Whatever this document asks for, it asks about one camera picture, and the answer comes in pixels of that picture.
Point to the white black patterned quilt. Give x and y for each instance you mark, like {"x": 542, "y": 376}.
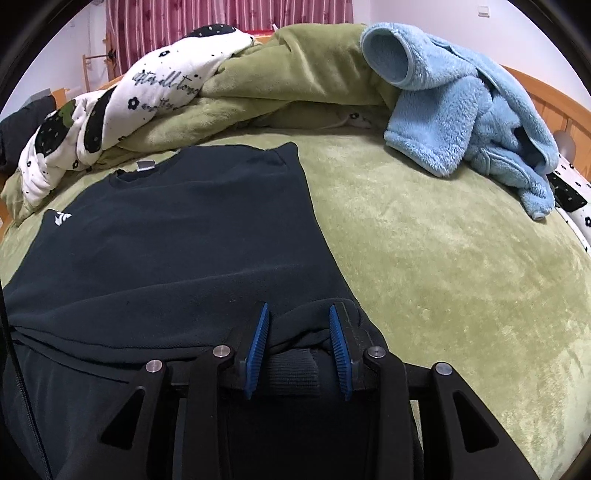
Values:
{"x": 73, "y": 137}

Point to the white black patterned pillow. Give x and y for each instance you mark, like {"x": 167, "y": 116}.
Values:
{"x": 572, "y": 195}

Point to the dark navy sweatshirt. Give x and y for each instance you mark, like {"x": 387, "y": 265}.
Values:
{"x": 164, "y": 263}

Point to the green plush blanket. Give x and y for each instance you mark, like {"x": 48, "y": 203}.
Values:
{"x": 305, "y": 77}

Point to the pink floral curtain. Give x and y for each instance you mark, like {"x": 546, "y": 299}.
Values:
{"x": 136, "y": 27}

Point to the wooden bed frame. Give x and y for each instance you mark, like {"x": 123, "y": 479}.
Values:
{"x": 560, "y": 112}

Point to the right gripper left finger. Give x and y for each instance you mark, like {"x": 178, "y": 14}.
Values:
{"x": 158, "y": 428}

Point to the light blue fleece garment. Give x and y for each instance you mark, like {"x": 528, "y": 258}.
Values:
{"x": 457, "y": 105}

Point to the dark clothes on footboard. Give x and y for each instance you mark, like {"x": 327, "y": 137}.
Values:
{"x": 17, "y": 129}

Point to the green plush bed sheet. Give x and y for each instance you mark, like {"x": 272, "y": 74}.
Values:
{"x": 453, "y": 269}

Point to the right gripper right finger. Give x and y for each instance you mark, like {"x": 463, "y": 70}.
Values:
{"x": 431, "y": 423}

